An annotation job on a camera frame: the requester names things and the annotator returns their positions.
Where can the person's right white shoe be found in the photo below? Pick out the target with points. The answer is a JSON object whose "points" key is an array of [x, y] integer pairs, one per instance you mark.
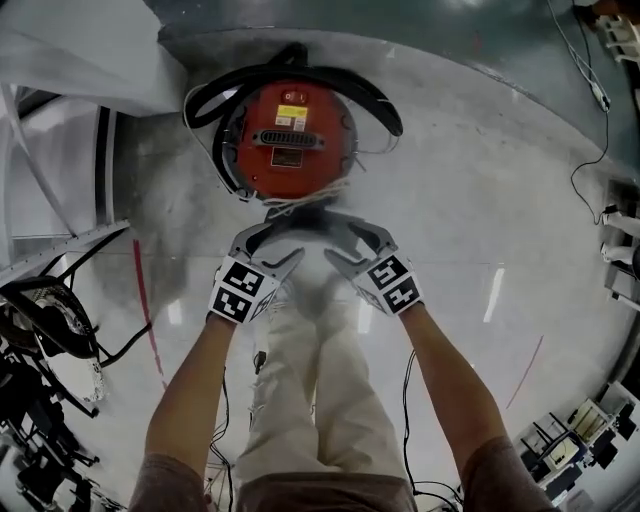
{"points": [[335, 295]]}

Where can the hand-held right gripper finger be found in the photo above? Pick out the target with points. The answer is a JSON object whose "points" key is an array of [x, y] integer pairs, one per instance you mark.
{"points": [[352, 267], [375, 235]]}

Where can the red vacuum cleaner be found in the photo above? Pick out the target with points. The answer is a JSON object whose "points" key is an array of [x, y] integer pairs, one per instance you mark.
{"points": [[300, 170]]}

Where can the person's cream trousers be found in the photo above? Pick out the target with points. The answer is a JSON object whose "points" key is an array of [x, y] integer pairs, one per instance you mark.
{"points": [[300, 400]]}

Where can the person's left forearm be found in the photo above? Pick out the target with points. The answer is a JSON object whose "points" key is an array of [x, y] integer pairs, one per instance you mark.
{"points": [[190, 390]]}

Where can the person's right forearm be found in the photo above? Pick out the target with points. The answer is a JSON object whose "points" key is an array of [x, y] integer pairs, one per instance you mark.
{"points": [[450, 380]]}

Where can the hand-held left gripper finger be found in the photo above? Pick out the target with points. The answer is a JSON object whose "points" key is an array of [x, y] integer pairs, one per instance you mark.
{"points": [[257, 235], [285, 265]]}

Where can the white power strip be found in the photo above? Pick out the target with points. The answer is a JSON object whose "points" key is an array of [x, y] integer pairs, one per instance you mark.
{"points": [[601, 96]]}

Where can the red floor tape strip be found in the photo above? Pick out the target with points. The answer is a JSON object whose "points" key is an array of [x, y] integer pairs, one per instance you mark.
{"points": [[525, 372], [147, 310]]}

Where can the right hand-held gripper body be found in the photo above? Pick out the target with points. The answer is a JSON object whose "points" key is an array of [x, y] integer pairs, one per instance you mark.
{"points": [[392, 285]]}

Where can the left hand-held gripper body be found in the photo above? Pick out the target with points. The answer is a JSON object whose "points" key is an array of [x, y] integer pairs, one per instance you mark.
{"points": [[240, 292]]}

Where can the white metal shelf rack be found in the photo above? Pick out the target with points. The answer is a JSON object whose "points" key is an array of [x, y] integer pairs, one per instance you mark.
{"points": [[45, 175]]}

